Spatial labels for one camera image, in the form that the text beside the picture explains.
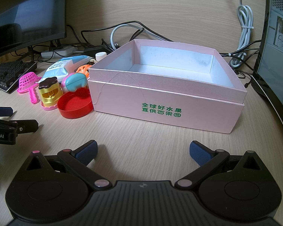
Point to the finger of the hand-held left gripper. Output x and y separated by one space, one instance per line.
26 126
2 111

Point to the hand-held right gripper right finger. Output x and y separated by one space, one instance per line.
200 153

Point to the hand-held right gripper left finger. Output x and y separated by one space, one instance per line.
86 151

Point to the gold pudding toy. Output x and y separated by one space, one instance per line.
49 94

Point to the red plastic lid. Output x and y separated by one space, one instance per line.
70 113

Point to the pink and blue toy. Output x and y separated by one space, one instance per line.
74 81

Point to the blue and white packet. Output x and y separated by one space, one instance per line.
59 67

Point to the pink cardboard box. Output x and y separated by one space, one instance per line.
160 94

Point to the orange lattice ball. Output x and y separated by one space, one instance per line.
82 69

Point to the small white bottle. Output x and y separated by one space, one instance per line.
101 56

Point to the black keyboard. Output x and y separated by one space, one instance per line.
9 73

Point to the pink toy strainer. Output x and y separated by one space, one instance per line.
27 80

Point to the white power strip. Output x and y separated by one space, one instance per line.
59 51

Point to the cartoon figurine toy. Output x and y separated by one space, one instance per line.
92 62

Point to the black computer monitor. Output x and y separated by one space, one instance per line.
26 11

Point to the black power adapter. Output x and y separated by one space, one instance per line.
94 49

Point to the computer case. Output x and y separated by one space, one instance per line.
280 51

